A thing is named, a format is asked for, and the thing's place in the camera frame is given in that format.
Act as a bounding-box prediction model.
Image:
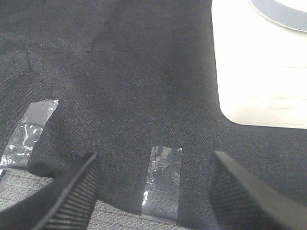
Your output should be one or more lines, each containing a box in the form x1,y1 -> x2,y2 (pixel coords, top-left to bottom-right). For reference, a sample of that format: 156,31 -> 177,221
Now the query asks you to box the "clear tape strip right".
0,99 -> 59,170

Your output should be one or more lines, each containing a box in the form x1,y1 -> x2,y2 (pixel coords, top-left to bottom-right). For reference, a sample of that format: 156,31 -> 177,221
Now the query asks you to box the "clear tape strip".
142,146 -> 182,222
0,99 -> 59,170

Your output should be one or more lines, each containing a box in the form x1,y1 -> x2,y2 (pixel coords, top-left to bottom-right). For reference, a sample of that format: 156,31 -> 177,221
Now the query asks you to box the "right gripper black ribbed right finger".
209,151 -> 307,230

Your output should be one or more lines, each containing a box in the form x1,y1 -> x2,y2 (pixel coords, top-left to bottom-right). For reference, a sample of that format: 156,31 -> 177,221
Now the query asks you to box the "clear tape strip centre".
142,146 -> 182,222

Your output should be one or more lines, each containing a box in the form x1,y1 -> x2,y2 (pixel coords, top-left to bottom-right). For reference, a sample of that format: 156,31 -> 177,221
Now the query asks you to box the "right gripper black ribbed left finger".
0,152 -> 100,230

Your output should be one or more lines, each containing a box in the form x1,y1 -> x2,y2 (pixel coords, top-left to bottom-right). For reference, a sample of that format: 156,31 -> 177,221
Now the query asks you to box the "black table cloth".
0,0 -> 307,229

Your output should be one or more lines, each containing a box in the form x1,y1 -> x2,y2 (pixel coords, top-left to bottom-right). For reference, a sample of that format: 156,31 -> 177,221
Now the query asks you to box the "white storage box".
212,0 -> 307,129

